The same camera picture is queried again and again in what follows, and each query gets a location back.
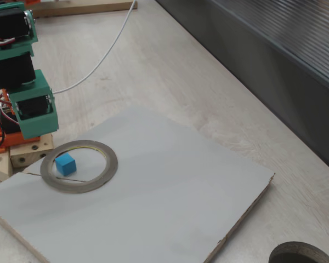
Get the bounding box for white usb cable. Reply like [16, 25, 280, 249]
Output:
[53, 0, 138, 94]

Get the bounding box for grey plywood board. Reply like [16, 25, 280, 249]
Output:
[0, 106, 276, 263]

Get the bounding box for red white black servo wires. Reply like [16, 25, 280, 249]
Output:
[0, 37, 17, 147]

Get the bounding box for blue cube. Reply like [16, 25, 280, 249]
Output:
[54, 152, 77, 176]

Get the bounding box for roll of tape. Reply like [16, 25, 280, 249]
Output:
[39, 140, 118, 194]

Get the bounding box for short wooden base block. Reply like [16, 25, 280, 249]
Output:
[9, 133, 54, 169]

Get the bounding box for ribbed translucent desk partition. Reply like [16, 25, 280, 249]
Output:
[156, 0, 329, 178]

